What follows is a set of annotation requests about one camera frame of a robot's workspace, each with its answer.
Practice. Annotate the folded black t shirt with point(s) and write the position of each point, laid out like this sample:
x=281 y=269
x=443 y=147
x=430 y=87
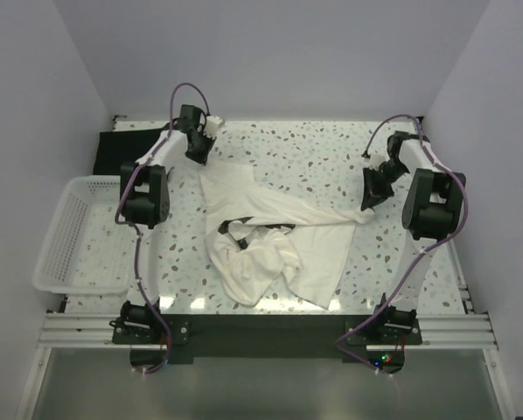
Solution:
x=118 y=147

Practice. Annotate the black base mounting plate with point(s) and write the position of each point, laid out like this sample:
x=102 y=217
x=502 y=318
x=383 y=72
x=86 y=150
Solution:
x=183 y=338

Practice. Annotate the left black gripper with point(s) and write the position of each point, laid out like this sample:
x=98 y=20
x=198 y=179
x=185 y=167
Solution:
x=202 y=157

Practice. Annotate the white t shirt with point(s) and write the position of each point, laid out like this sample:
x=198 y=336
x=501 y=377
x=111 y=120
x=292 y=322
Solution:
x=255 y=236

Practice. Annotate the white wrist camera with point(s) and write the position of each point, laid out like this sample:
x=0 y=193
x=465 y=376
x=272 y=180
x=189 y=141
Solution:
x=212 y=125
x=375 y=161

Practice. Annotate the aluminium front rail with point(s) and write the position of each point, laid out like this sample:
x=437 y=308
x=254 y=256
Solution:
x=438 y=331

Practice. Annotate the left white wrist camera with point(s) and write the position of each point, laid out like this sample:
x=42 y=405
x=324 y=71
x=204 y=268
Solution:
x=212 y=125

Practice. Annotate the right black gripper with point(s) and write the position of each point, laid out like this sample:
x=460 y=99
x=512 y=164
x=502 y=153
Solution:
x=373 y=193

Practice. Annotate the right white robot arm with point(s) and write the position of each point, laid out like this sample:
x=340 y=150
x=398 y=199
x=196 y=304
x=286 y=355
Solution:
x=430 y=215

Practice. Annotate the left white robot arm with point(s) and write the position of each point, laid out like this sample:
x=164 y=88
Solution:
x=145 y=203

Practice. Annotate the white plastic basket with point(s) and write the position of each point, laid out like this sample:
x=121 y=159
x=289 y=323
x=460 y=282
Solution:
x=84 y=251

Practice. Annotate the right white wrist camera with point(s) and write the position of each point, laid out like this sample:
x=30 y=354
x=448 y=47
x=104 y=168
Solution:
x=375 y=161

